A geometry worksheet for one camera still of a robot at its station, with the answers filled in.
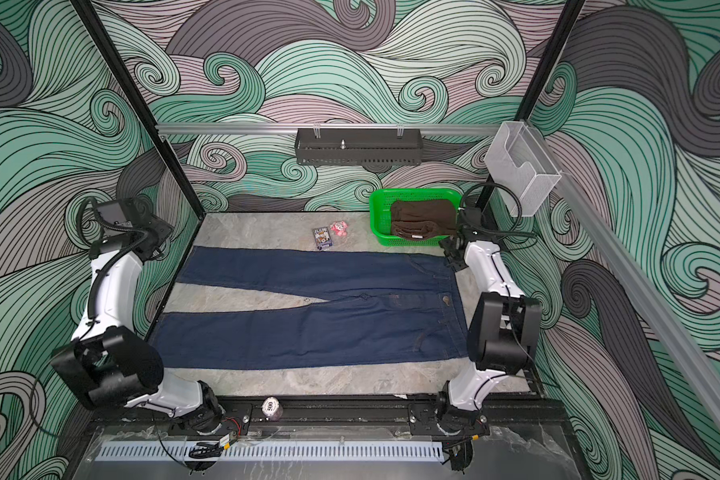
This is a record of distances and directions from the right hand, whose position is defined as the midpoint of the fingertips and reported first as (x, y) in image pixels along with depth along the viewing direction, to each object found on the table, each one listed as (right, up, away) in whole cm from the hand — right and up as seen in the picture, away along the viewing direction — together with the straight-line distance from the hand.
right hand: (448, 249), depth 92 cm
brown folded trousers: (-4, +10, +18) cm, 21 cm away
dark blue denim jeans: (-24, -18, 0) cm, 30 cm away
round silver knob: (-50, -37, -22) cm, 66 cm away
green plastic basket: (-19, +14, +26) cm, 35 cm away
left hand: (-83, +7, -12) cm, 84 cm away
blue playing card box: (-42, +4, +19) cm, 46 cm away
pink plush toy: (-35, +7, +19) cm, 41 cm away
